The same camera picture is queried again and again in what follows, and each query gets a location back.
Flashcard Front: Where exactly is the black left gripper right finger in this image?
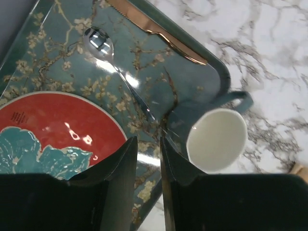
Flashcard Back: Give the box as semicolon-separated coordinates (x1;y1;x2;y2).
160;138;308;231

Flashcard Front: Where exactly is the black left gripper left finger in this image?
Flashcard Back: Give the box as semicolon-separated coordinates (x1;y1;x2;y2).
0;137;138;231

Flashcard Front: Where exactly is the peach cloth napkin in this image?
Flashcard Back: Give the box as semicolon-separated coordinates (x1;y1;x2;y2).
290;163;308;178

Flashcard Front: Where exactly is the silver metal spoon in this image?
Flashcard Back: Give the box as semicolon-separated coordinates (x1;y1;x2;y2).
82;26;179;140

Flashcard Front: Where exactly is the grey-green ceramic mug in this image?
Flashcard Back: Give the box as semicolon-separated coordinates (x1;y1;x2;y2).
167;91;253;174

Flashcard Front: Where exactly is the red and teal plate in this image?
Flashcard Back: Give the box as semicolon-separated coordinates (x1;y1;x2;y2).
0;91;127;180

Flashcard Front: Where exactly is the floral teal serving tray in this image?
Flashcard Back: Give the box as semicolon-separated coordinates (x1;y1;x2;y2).
0;0;231;231

